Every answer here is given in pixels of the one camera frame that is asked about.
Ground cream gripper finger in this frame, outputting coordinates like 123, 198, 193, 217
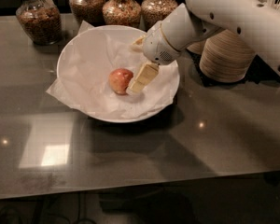
130, 35, 146, 52
127, 62, 159, 94

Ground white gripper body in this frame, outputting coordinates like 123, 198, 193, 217
142, 21, 181, 65

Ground red yellow apple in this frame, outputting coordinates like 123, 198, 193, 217
108, 68, 133, 95

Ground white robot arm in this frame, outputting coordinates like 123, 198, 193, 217
141, 0, 280, 76

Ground white bowl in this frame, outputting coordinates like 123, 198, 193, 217
56, 24, 181, 124

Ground glass jar tan cereal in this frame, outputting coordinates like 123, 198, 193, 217
141, 0, 178, 30

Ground glass jar colourful cereal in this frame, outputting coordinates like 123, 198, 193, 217
103, 0, 141, 28

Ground rear stack paper bowls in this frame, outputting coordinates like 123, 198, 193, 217
187, 40, 205, 55

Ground stack paper bowls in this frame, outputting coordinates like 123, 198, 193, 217
199, 30, 256, 83
187, 40, 205, 55

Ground white paper liner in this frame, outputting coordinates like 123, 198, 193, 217
46, 20, 175, 120

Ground glass jar brown cereal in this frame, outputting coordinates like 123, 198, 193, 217
69, 0, 105, 24

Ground front stack paper bowls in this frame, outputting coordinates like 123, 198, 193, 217
199, 30, 256, 83

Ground glass jar dark cereal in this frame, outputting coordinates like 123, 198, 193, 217
16, 0, 62, 45

